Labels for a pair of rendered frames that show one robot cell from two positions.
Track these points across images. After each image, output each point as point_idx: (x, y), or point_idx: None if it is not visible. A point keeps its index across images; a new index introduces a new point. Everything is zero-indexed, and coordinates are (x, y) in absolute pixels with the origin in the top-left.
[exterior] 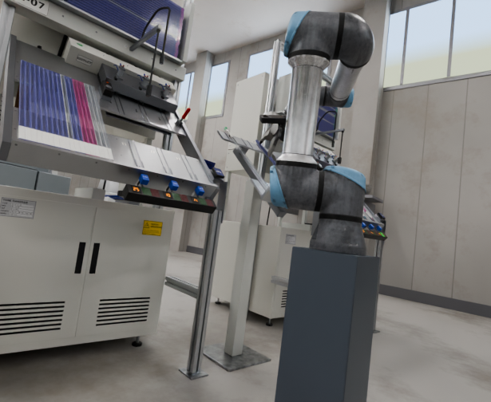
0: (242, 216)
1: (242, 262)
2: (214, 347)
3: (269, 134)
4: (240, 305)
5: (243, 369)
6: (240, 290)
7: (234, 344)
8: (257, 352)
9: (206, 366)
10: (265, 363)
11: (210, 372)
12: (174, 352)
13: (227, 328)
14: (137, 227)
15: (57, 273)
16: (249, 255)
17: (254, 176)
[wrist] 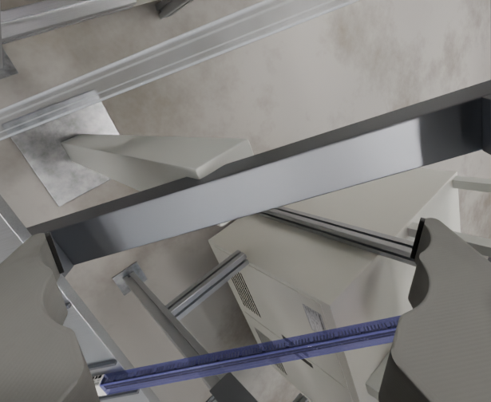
0: (164, 137)
1: (98, 146)
2: (99, 122)
3: (392, 386)
4: (77, 150)
5: (14, 151)
6: (80, 147)
7: (64, 144)
8: (86, 191)
9: (21, 92)
10: (47, 195)
11: None
12: (74, 51)
13: (85, 135)
14: None
15: None
16: (105, 164)
17: (226, 172)
